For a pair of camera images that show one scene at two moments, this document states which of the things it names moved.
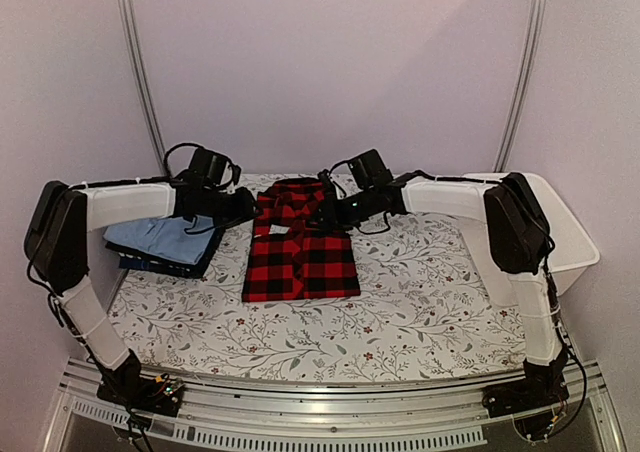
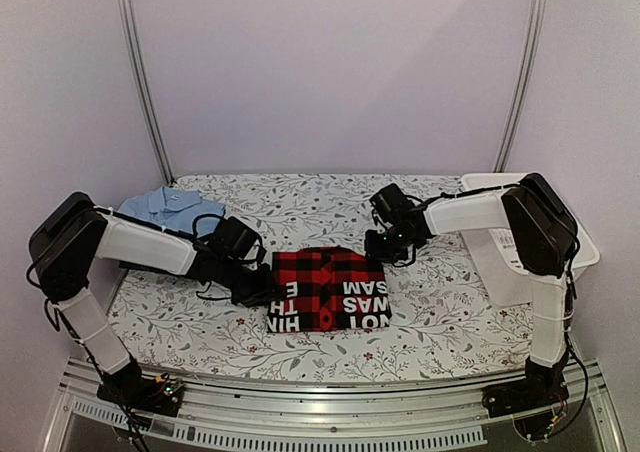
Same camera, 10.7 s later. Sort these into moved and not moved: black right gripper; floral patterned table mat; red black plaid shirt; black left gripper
Moved: red black plaid shirt; black right gripper; black left gripper
Not moved: floral patterned table mat
